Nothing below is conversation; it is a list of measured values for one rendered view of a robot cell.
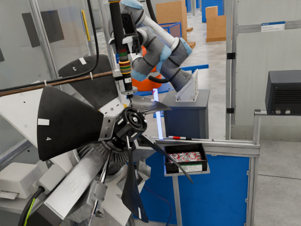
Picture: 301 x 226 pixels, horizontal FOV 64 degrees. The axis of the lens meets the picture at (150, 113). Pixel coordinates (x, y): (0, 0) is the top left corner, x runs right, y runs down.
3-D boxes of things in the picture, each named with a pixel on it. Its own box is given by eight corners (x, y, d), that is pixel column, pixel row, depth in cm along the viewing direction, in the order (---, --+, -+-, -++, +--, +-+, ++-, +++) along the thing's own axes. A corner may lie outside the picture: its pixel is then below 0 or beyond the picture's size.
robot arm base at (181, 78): (178, 89, 173) (168, 80, 173) (192, 73, 168) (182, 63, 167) (176, 94, 159) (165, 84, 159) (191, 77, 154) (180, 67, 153)
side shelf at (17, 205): (-9, 208, 114) (-11, 204, 113) (42, 162, 145) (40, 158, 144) (32, 216, 107) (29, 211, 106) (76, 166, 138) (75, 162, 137)
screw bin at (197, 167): (165, 175, 125) (164, 163, 122) (165, 156, 140) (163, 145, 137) (208, 171, 123) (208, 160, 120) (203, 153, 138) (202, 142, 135)
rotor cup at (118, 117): (97, 140, 91) (118, 120, 84) (105, 115, 102) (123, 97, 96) (128, 158, 96) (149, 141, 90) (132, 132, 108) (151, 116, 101)
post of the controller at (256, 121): (252, 144, 131) (254, 111, 123) (252, 141, 134) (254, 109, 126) (258, 145, 130) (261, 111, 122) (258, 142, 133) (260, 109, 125)
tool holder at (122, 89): (118, 97, 95) (113, 73, 91) (114, 92, 101) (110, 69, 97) (139, 92, 97) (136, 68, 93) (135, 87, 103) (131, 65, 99)
